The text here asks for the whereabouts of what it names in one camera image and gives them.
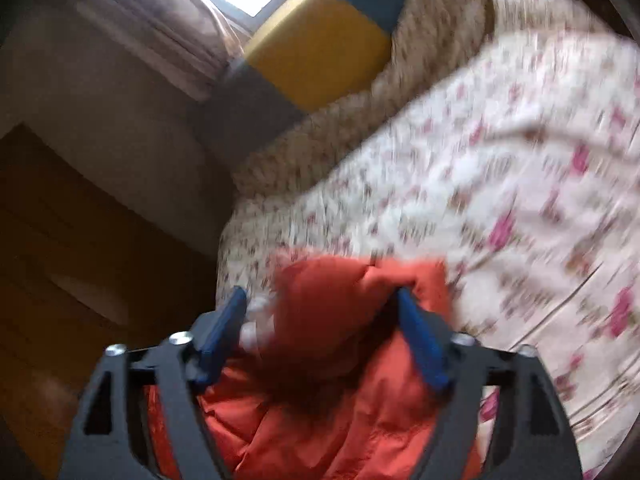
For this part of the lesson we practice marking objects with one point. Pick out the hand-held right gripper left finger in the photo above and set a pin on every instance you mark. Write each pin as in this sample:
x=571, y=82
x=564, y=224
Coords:
x=220, y=342

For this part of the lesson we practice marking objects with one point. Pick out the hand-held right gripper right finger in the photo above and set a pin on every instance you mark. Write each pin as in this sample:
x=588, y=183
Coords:
x=422, y=347

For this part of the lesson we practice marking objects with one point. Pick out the orange quilted puffer jacket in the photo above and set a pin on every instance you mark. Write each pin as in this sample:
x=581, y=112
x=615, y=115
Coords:
x=330, y=310

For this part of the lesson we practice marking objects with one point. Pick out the brown wooden wardrobe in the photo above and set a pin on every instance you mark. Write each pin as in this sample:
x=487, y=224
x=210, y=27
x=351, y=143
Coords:
x=75, y=270

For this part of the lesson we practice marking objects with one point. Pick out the large floral print bedspread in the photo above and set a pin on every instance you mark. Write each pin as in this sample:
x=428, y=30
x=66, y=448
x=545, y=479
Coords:
x=500, y=160

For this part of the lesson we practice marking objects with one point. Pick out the small floral print duvet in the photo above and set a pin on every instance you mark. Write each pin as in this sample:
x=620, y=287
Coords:
x=430, y=50

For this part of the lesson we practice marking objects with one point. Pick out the grey yellow teal headboard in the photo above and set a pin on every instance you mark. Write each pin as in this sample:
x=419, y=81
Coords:
x=320, y=45

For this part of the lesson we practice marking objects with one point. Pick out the patterned pale curtain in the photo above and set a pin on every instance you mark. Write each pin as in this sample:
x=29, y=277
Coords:
x=130, y=25

